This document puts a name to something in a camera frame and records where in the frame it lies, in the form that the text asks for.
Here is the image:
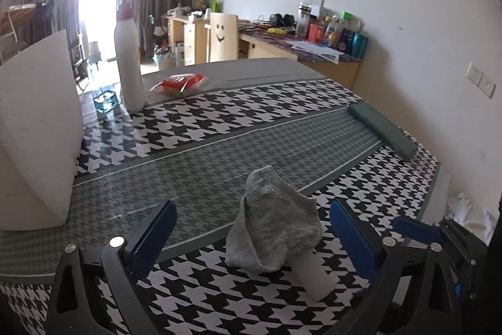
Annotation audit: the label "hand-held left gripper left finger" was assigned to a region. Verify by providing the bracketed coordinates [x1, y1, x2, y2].
[41, 199, 178, 335]

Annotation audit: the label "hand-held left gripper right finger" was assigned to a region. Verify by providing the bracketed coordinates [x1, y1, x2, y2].
[329, 199, 460, 335]

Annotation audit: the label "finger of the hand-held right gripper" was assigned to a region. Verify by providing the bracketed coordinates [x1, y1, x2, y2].
[392, 216, 448, 246]

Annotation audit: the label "grey towel cloth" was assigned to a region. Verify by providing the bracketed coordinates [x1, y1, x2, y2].
[225, 165, 323, 274]

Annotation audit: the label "white foam box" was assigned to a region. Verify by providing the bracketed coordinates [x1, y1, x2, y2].
[0, 28, 85, 232]

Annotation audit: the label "white plastic cylinder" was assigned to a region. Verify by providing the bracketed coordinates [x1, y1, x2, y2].
[292, 248, 337, 303]

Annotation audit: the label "white crumpled cloth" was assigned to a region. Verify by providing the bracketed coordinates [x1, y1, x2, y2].
[446, 192, 496, 246]

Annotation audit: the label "houndstooth tablecloth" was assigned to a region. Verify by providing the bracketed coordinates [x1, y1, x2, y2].
[0, 58, 442, 335]

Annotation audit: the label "dark green case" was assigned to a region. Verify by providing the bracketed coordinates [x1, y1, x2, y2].
[347, 102, 419, 162]

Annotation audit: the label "red snack packet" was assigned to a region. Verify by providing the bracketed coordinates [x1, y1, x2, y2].
[150, 73, 209, 97]

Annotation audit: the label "white spray bottle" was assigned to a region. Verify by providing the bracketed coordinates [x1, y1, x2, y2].
[113, 0, 147, 113]

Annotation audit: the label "white bucket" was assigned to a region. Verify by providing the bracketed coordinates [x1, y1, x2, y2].
[154, 48, 177, 71]

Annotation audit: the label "black folding chair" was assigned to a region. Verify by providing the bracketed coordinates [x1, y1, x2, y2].
[68, 30, 89, 81]

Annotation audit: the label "teal tumbler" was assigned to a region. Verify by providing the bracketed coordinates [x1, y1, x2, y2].
[350, 31, 370, 59]

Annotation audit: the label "white paper sheets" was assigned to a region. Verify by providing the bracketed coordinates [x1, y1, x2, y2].
[284, 39, 340, 65]

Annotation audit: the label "black bottle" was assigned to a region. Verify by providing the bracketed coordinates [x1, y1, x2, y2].
[339, 28, 354, 54]

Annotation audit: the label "wooden desk with patterned cover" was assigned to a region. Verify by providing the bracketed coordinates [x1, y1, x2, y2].
[237, 24, 361, 89]

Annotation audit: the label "wooden smiley face chair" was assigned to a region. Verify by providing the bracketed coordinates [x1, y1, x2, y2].
[206, 12, 239, 63]

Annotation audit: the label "green capped bottle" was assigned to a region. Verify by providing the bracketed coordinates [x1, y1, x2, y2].
[340, 9, 356, 32]

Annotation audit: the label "clear water bottle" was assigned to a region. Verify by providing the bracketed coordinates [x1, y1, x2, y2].
[296, 2, 313, 40]

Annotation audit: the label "black headphones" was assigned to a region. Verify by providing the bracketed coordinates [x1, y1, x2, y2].
[268, 13, 295, 28]

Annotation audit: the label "dark hanging clothes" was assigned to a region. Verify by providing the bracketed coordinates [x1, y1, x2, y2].
[33, 0, 56, 22]

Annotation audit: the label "white wall socket plate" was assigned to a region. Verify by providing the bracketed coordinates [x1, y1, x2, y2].
[465, 61, 484, 87]
[479, 72, 496, 99]

